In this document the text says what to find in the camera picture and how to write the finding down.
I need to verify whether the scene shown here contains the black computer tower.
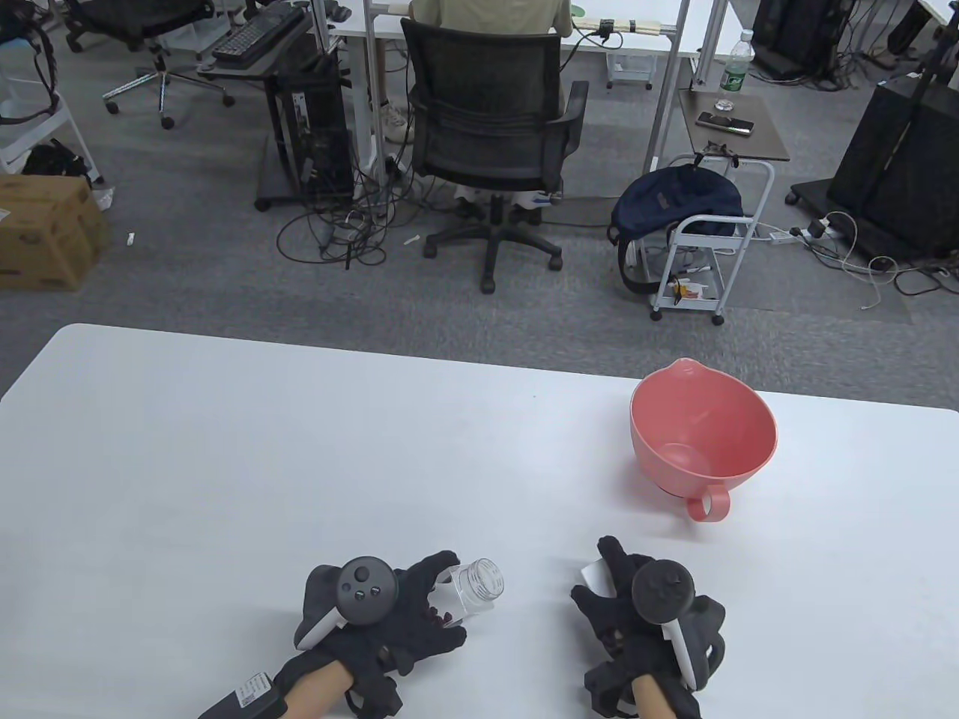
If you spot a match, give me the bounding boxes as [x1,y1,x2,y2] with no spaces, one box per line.
[273,71,354,199]

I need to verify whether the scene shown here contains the pink salad bowl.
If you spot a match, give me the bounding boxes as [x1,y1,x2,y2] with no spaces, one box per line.
[629,358,778,524]

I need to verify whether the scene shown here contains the black keyboard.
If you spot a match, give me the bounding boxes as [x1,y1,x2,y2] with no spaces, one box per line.
[211,7,308,64]

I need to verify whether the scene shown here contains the black wheeled cabinet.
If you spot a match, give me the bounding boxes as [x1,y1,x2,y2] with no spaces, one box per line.
[785,71,959,263]

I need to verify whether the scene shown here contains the black bag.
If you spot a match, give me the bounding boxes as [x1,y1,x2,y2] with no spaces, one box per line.
[21,141,94,188]

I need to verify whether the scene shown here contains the black swivel chair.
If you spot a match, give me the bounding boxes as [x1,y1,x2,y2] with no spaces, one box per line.
[64,0,237,130]

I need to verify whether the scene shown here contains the white rolling cart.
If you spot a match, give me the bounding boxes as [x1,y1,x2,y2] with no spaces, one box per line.
[650,154,775,326]

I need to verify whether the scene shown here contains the white office desk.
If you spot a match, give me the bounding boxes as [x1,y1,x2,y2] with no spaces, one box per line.
[311,0,731,177]

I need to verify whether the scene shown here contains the white jar lid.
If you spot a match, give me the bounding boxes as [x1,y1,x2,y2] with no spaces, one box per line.
[581,558,617,598]

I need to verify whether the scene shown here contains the cardboard box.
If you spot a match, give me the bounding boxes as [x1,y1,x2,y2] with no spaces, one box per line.
[0,174,109,291]

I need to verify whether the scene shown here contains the navy backpack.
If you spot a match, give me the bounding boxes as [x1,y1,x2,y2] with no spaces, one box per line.
[607,166,744,294]

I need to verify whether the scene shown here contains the black keyboard stand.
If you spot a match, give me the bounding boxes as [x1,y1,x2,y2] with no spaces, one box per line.
[196,0,353,212]

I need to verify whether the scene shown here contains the beige power strip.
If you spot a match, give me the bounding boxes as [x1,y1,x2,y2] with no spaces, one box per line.
[573,16,669,37]

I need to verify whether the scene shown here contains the clear plastic jar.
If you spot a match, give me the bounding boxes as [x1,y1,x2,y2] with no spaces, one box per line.
[435,558,504,628]

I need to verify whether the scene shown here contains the clear water bottle green label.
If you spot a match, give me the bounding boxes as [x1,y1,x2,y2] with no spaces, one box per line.
[719,30,756,97]

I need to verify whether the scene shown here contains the black VR controller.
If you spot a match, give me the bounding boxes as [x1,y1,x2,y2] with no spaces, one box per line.
[294,556,396,649]
[631,562,726,691]

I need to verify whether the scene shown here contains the person's left hand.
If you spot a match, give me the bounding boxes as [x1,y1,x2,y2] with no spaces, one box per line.
[274,550,468,681]

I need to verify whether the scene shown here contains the brown side table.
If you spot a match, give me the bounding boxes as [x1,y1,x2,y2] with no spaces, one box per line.
[678,88,791,164]

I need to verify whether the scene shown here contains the person's right forearm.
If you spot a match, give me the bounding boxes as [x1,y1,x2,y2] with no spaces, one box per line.
[629,674,679,719]

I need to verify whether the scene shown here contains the black smartphone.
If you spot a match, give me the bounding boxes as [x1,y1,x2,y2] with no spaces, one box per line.
[695,111,754,137]

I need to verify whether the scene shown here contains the white metal rack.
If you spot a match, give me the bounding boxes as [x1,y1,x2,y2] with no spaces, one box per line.
[0,37,102,188]

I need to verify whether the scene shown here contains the black equipment stack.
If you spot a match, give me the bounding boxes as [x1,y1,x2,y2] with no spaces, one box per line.
[751,0,855,76]

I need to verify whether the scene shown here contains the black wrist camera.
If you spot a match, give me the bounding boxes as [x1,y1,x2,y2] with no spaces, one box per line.
[345,674,402,716]
[584,659,638,712]

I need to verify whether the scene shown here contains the black wrist sensor box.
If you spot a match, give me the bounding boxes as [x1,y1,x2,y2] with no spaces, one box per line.
[196,670,289,719]

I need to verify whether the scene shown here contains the person's right hand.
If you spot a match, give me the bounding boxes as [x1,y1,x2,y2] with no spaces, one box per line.
[571,535,683,676]

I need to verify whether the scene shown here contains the person's left forearm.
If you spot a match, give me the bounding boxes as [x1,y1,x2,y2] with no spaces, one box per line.
[285,659,357,719]

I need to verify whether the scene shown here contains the tangle of black cables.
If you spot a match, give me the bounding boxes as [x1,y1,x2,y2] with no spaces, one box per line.
[276,150,420,270]

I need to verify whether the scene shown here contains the black mesh office chair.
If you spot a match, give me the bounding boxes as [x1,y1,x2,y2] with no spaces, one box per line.
[401,16,589,294]

